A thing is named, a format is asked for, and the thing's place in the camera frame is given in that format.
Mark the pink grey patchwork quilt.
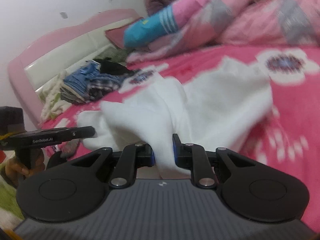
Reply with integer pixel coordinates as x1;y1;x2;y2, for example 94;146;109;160
127;0;319;63

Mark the dark smartphone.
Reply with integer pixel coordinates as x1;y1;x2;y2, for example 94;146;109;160
60;139;80;158

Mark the white fleece garment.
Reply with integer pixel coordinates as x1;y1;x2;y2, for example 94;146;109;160
76;57;273;179

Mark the blue plaid folded clothes pile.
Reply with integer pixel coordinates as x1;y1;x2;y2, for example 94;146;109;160
60;60;131;105

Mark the pink bed headboard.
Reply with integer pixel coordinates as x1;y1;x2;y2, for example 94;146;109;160
8;9;139;126

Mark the blue striped pillow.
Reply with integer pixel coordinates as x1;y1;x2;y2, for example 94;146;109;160
123;5;178;48

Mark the white green patterned cloth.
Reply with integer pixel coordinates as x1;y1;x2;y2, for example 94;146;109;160
37;70;72;122

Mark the dark red cushion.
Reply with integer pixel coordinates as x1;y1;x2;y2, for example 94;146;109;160
104;17;143;49

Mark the black garment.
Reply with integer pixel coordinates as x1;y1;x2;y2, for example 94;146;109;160
93;57;136;76

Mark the person's left hand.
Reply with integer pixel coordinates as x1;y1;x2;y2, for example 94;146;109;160
1;148;46;188

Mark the pink floral bed sheet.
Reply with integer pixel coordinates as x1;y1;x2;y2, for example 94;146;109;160
43;46;319;231

